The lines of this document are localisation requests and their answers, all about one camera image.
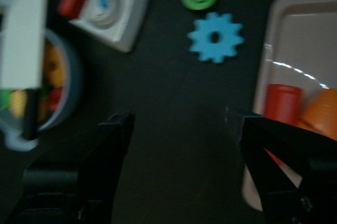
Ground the yellow toy food piece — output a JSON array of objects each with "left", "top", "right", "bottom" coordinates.
[{"left": 43, "top": 43, "right": 68, "bottom": 90}]

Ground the red toy food piece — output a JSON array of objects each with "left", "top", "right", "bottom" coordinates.
[{"left": 47, "top": 87, "right": 63, "bottom": 112}]

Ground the orange toy cup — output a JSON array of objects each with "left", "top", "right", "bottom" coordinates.
[{"left": 296, "top": 88, "right": 337, "bottom": 141}]

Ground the beige plastic tray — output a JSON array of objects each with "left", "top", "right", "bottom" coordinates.
[{"left": 241, "top": 0, "right": 337, "bottom": 212}]

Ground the red toy cylinder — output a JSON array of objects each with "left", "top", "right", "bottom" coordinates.
[{"left": 262, "top": 83, "right": 305, "bottom": 167}]

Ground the white toy knife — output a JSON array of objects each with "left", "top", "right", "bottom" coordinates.
[{"left": 0, "top": 0, "right": 51, "bottom": 141}]

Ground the grey bowl with toys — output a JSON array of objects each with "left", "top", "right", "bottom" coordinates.
[{"left": 0, "top": 29, "right": 84, "bottom": 153}]

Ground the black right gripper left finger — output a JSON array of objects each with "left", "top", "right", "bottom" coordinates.
[{"left": 4, "top": 112, "right": 136, "bottom": 224}]

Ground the white toy scale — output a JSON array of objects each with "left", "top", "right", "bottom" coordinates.
[{"left": 67, "top": 0, "right": 155, "bottom": 54}]

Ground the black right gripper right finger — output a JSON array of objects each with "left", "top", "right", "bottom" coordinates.
[{"left": 224, "top": 105, "right": 337, "bottom": 224}]

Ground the blue toy gear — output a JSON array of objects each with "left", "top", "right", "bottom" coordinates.
[{"left": 187, "top": 11, "right": 245, "bottom": 64}]

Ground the green toy food piece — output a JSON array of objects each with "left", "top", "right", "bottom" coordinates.
[{"left": 0, "top": 89, "right": 13, "bottom": 112}]

